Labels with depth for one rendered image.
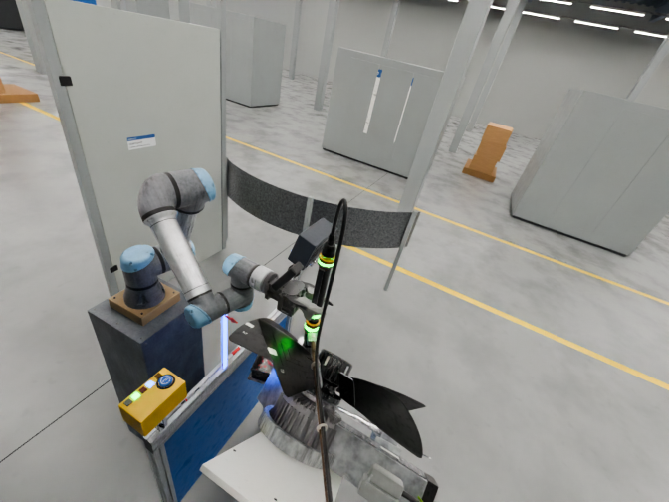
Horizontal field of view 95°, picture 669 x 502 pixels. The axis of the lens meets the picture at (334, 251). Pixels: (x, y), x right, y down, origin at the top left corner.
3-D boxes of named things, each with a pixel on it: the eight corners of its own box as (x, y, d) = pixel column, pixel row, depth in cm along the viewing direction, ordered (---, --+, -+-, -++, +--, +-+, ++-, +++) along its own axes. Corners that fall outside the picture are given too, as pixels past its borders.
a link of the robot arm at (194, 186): (146, 257, 131) (159, 163, 94) (181, 246, 142) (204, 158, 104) (160, 279, 129) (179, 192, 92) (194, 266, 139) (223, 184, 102)
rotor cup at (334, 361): (342, 408, 93) (361, 368, 96) (301, 385, 93) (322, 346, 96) (335, 396, 107) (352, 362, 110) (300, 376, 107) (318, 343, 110)
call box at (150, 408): (145, 440, 95) (140, 422, 89) (123, 422, 97) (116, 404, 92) (188, 398, 107) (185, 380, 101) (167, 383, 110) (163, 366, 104)
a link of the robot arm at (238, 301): (216, 308, 102) (215, 283, 96) (244, 294, 110) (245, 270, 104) (230, 322, 99) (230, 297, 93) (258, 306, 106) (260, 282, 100)
